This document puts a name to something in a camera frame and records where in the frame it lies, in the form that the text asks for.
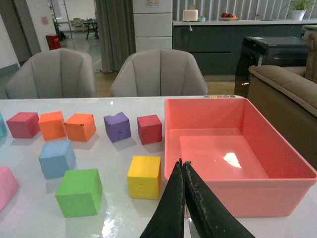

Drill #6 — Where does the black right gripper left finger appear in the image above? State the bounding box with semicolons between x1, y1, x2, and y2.
141;160;185;238

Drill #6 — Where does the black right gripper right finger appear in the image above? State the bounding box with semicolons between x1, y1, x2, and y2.
183;162;254;238

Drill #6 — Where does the light blue foam block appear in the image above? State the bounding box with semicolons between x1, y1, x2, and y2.
39;140;76;179

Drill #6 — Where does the yellow foam block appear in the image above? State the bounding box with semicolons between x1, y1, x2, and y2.
127;156;161;199

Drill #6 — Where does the pink plastic bin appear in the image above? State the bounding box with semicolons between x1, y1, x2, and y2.
164;98;317;217

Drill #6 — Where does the green foam block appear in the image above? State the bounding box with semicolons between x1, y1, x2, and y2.
55;169;103;218

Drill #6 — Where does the red foam block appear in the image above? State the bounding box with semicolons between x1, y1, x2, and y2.
137;115;162;145

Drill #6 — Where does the purple foam block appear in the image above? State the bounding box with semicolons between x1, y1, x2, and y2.
104;112;131;143

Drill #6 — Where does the orange foam block right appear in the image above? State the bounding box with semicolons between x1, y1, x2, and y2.
64;113;96;142

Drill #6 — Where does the orange foam block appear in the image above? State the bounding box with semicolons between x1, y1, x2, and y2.
38;111;66;141
64;113;96;142

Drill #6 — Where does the beige sofa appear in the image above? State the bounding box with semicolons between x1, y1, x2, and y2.
247;32;317;169

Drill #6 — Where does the grey chair right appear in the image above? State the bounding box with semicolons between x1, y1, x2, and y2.
110;48;208;97

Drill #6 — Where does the grey chair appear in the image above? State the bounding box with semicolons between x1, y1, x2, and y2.
5;48;97;99
110;48;208;97

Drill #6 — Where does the orange foam block left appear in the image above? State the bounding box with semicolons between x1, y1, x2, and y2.
38;111;66;141

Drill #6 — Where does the pink foam block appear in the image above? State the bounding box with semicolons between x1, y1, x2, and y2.
0;166;19;210

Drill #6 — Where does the magenta foam block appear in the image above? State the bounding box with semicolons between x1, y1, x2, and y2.
6;112;40;138

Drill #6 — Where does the dark grey counter cabinet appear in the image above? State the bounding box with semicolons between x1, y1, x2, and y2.
172;19;317;75

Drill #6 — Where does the black appliance box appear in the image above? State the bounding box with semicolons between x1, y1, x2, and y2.
234;36;308;97

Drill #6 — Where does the grey chair left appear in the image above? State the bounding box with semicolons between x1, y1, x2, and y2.
5;48;97;99

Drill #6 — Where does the cyan foam block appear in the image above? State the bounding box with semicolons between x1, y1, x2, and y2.
0;112;7;138

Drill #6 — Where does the small teal bowl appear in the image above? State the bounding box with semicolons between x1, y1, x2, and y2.
198;15;206;22

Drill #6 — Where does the white drawer cabinet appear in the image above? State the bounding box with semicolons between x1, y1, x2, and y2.
132;0;173;52

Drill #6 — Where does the fruit plate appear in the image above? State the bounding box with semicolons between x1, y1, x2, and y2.
220;12;238;21

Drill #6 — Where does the white toaster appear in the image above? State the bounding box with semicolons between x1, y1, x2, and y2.
182;9;199;21

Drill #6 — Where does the grey curtain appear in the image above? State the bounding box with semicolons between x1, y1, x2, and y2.
96;0;136;72

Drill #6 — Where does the red bin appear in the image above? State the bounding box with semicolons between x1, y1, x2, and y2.
46;34;61;50

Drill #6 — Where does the potted plant white pot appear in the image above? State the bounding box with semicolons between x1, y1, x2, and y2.
288;0;317;20

